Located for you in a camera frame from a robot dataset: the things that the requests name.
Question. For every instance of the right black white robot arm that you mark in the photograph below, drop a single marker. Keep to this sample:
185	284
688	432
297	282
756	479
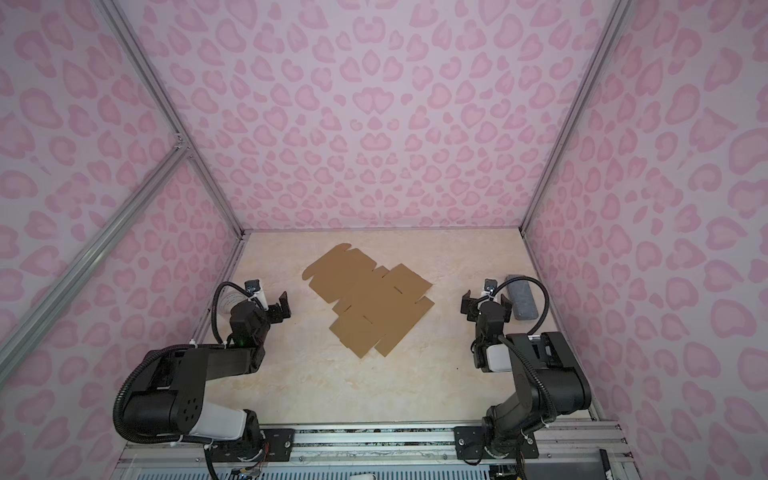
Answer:
548	383

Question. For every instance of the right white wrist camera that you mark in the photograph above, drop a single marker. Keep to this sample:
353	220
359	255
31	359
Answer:
489	288

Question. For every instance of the left diagonal aluminium strut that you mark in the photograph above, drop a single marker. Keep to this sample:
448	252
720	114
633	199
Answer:
39	319

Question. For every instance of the right corner aluminium post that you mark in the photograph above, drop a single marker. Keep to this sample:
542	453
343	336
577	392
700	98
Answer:
620	15

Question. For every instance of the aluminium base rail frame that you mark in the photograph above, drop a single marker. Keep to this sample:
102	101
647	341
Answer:
573	447

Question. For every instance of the brown cardboard box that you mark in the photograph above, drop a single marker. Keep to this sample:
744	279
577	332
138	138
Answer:
376	307

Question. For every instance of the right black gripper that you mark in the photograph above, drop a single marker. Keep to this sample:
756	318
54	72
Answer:
480	303

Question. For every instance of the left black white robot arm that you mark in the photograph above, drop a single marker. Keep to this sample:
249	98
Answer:
163	399

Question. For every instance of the corner aluminium post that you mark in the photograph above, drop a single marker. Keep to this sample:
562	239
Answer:
620	15
129	41

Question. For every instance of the grey felt case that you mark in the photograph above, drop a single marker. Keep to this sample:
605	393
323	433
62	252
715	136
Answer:
519	292

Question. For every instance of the left corner aluminium post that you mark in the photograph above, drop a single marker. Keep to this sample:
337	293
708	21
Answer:
129	41

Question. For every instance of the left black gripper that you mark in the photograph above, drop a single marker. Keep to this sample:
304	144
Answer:
275	310

